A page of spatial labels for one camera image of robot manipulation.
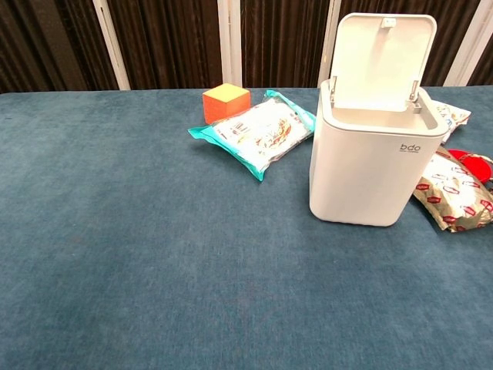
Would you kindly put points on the blue velvet table cloth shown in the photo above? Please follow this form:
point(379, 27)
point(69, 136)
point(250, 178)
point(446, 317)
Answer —
point(154, 250)

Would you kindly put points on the teal-edged white snack packet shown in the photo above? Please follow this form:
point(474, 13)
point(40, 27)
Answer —
point(258, 135)

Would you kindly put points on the orange and yellow cube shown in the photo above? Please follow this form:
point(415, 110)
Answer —
point(225, 104)

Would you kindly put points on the white slanted frame post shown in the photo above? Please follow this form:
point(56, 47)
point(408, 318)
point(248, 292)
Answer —
point(111, 46)
point(464, 54)

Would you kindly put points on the white lidded trash bin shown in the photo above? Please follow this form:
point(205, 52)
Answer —
point(358, 177)

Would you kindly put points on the white colourful print snack packet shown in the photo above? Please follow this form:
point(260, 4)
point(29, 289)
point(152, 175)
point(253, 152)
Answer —
point(452, 115)

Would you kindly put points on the dark brown pleated curtain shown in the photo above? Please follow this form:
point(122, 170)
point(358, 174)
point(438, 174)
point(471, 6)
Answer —
point(169, 42)

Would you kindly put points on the gold red-label snack packet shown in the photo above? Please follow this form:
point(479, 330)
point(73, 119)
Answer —
point(456, 196)

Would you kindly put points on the red round flat object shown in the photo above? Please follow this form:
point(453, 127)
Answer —
point(479, 167)

